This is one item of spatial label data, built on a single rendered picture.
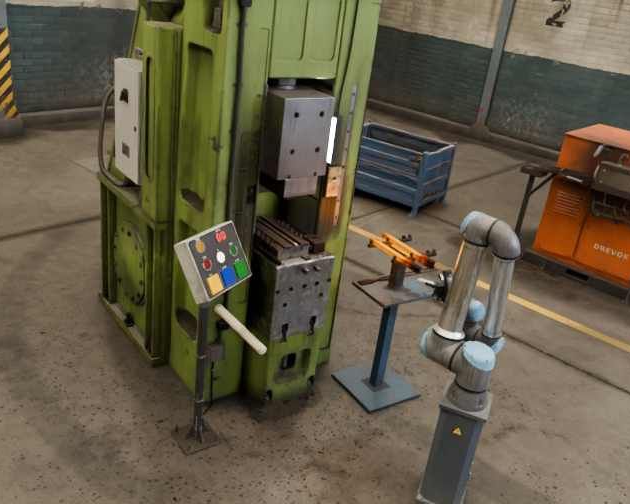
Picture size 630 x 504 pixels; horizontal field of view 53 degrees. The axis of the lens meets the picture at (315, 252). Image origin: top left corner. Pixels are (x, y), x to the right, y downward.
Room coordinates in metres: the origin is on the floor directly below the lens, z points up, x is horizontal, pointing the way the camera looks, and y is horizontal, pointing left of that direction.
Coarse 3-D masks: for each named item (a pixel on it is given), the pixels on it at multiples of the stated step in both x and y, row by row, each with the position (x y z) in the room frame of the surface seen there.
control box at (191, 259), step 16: (224, 224) 2.71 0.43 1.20; (192, 240) 2.50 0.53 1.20; (208, 240) 2.58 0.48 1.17; (224, 240) 2.66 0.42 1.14; (192, 256) 2.45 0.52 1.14; (208, 256) 2.53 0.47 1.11; (224, 256) 2.61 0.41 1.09; (240, 256) 2.70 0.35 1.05; (192, 272) 2.44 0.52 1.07; (208, 272) 2.48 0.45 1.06; (192, 288) 2.44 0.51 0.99; (208, 288) 2.44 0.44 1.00; (224, 288) 2.51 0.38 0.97
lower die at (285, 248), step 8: (264, 216) 3.39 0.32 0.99; (256, 224) 3.26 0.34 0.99; (264, 224) 3.26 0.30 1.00; (272, 232) 3.18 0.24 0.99; (288, 232) 3.21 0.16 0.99; (256, 240) 3.14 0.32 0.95; (264, 240) 3.08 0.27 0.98; (272, 240) 3.10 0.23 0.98; (280, 240) 3.09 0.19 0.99; (288, 240) 3.08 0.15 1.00; (304, 240) 3.13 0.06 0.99; (272, 248) 3.02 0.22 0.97; (280, 248) 3.01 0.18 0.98; (288, 248) 3.02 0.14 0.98; (296, 248) 3.06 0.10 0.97; (304, 248) 3.09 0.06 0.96; (280, 256) 2.99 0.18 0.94; (288, 256) 3.03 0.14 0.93; (296, 256) 3.06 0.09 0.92
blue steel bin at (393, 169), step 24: (384, 144) 6.70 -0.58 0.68; (408, 144) 7.33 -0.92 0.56; (432, 144) 7.19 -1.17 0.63; (456, 144) 7.03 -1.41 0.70; (360, 168) 6.84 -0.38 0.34; (384, 168) 6.67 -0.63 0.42; (408, 168) 6.53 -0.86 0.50; (432, 168) 6.61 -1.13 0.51; (384, 192) 6.64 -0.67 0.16; (408, 192) 6.49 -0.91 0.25; (432, 192) 6.76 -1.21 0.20; (408, 216) 6.43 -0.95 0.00
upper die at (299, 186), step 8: (264, 176) 3.12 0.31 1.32; (264, 184) 3.12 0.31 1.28; (272, 184) 3.06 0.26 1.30; (280, 184) 3.01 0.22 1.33; (288, 184) 2.99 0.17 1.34; (296, 184) 3.03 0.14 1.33; (304, 184) 3.06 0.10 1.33; (312, 184) 3.09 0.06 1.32; (280, 192) 3.00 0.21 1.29; (288, 192) 3.00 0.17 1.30; (296, 192) 3.03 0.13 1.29; (304, 192) 3.06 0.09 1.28; (312, 192) 3.09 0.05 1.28
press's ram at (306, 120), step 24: (288, 96) 3.01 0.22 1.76; (312, 96) 3.08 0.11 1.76; (288, 120) 2.97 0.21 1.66; (312, 120) 3.06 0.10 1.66; (264, 144) 3.05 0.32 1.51; (288, 144) 2.98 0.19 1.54; (312, 144) 3.07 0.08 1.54; (264, 168) 3.04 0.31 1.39; (288, 168) 2.99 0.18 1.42; (312, 168) 3.08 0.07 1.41
